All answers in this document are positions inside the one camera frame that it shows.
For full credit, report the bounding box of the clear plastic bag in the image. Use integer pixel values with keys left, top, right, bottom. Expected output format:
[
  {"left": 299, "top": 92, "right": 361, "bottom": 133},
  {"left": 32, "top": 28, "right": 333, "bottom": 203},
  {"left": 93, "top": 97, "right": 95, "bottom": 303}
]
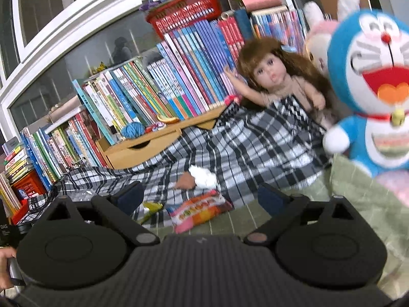
[{"left": 72, "top": 189, "right": 98, "bottom": 200}]

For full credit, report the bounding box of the blue yarn ball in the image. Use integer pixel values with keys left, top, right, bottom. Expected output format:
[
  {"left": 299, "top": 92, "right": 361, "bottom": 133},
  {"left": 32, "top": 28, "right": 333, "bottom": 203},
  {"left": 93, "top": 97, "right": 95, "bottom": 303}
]
[{"left": 121, "top": 122, "right": 146, "bottom": 139}]

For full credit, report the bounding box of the brown-haired doll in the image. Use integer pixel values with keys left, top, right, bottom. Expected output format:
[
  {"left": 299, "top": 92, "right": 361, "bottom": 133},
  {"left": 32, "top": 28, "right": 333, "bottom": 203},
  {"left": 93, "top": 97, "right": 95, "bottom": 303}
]
[{"left": 224, "top": 37, "right": 336, "bottom": 131}]

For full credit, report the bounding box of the black white plaid blanket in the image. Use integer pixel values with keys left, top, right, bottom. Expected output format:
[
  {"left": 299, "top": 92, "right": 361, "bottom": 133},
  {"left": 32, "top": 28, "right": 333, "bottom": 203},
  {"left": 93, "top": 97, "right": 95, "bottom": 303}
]
[{"left": 19, "top": 96, "right": 334, "bottom": 229}]

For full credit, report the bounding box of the stack of flat books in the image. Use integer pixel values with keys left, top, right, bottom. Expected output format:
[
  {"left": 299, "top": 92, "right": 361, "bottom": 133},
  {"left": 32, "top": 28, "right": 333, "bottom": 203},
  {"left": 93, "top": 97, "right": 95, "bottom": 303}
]
[{"left": 3, "top": 137, "right": 34, "bottom": 184}]

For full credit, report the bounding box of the wooden drawer organizer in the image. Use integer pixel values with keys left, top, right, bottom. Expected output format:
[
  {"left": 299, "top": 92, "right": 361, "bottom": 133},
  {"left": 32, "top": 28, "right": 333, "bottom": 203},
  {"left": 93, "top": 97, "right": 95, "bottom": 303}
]
[{"left": 95, "top": 104, "right": 231, "bottom": 169}]

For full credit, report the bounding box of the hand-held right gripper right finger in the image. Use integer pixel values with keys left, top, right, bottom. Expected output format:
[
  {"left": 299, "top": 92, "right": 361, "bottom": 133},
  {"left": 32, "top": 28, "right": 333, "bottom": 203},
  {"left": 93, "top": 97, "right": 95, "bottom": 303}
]
[{"left": 243, "top": 182, "right": 368, "bottom": 247}]

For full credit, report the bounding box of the large pink macaron packet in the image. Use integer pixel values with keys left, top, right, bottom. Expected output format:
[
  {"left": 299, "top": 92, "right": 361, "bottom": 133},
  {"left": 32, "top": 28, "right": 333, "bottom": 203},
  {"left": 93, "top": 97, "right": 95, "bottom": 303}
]
[{"left": 169, "top": 189, "right": 233, "bottom": 235}]

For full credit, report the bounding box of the blue cat plush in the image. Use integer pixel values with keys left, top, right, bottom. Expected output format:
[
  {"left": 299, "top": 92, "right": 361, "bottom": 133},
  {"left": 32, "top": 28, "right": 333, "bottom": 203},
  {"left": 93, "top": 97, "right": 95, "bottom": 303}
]
[{"left": 323, "top": 9, "right": 409, "bottom": 208}]

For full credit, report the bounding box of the green checked bedsheet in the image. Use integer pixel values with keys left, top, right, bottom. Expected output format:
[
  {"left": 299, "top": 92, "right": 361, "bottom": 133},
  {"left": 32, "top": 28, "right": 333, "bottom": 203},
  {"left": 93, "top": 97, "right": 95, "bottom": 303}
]
[{"left": 147, "top": 153, "right": 409, "bottom": 298}]

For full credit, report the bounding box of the person's left hand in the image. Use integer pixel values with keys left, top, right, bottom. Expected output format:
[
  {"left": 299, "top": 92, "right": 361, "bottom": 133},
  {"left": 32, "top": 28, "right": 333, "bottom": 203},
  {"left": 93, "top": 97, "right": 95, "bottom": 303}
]
[{"left": 0, "top": 247, "right": 16, "bottom": 291}]

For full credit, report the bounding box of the red plastic basket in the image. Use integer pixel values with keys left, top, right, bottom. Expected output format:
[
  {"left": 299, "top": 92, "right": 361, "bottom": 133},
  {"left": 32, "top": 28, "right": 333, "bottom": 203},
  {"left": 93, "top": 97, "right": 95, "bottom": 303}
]
[{"left": 146, "top": 0, "right": 222, "bottom": 42}]

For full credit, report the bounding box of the brown rounded object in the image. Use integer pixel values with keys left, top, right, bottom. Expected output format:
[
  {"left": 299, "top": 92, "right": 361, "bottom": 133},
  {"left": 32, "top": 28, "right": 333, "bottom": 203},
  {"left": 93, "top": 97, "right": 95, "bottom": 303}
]
[{"left": 175, "top": 172, "right": 196, "bottom": 190}]

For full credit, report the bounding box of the row of upright books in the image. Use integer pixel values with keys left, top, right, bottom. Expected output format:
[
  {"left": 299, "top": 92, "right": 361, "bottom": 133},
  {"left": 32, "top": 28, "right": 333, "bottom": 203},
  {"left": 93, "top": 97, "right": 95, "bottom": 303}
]
[{"left": 21, "top": 8, "right": 307, "bottom": 186}]

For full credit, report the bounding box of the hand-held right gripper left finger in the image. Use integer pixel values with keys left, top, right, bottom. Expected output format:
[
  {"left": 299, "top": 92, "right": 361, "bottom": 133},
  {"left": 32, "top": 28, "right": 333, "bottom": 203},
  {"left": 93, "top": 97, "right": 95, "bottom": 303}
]
[{"left": 41, "top": 181, "right": 160, "bottom": 247}]

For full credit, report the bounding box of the red plastic crate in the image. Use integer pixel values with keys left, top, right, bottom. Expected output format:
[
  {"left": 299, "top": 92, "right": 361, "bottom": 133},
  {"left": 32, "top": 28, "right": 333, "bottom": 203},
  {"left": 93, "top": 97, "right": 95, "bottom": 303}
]
[{"left": 11, "top": 169, "right": 43, "bottom": 224}]

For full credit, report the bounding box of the small green wrapper strip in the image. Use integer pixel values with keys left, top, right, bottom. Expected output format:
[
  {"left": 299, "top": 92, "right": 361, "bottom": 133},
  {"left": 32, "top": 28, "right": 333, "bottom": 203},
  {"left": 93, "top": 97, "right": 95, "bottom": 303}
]
[{"left": 141, "top": 201, "right": 164, "bottom": 224}]

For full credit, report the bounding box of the white crumpled tissue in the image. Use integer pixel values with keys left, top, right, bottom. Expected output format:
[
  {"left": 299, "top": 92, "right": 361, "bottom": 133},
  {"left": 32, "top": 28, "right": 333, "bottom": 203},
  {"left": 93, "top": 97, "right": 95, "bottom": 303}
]
[{"left": 188, "top": 165, "right": 218, "bottom": 189}]

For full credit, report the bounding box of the pink rabbit plush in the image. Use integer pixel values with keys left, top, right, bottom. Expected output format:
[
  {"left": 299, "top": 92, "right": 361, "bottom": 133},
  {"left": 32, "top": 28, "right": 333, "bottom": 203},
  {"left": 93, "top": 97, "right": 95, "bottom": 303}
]
[{"left": 302, "top": 0, "right": 361, "bottom": 77}]

